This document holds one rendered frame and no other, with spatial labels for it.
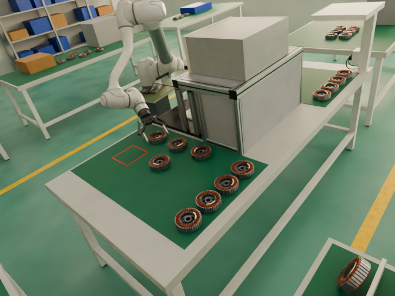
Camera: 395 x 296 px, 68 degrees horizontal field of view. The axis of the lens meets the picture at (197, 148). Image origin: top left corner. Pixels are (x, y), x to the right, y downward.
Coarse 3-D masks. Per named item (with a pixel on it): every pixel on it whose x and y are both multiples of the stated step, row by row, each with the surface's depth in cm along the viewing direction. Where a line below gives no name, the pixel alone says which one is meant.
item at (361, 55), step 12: (324, 12) 198; (336, 12) 193; (348, 12) 188; (360, 12) 183; (372, 12) 183; (372, 24) 198; (372, 36) 204; (360, 48) 210; (360, 60) 214; (360, 72) 217
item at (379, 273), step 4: (384, 260) 87; (380, 264) 86; (384, 264) 86; (380, 268) 85; (376, 272) 84; (380, 272) 84; (376, 276) 83; (380, 276) 85; (376, 280) 82; (372, 284) 82; (376, 284) 81; (372, 288) 81; (376, 288) 87; (368, 292) 80; (372, 292) 80
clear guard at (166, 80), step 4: (176, 72) 187; (180, 72) 186; (184, 72) 185; (168, 76) 183; (172, 76) 182; (176, 76) 180; (156, 80) 180; (160, 80) 179; (164, 80) 178; (168, 80) 177; (152, 84) 180; (156, 84) 184; (160, 84) 174; (164, 84) 173; (168, 84) 172; (172, 84) 170; (152, 88) 185
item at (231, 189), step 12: (240, 168) 142; (252, 168) 139; (216, 180) 135; (228, 180) 137; (204, 192) 130; (216, 192) 129; (228, 192) 130; (204, 204) 124; (216, 204) 123; (180, 216) 121; (192, 216) 122; (180, 228) 116; (192, 228) 115
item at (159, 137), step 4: (156, 132) 184; (160, 132) 183; (164, 132) 181; (148, 136) 181; (152, 136) 182; (156, 136) 182; (160, 136) 178; (164, 136) 178; (152, 140) 177; (156, 140) 176; (160, 140) 177; (164, 140) 179
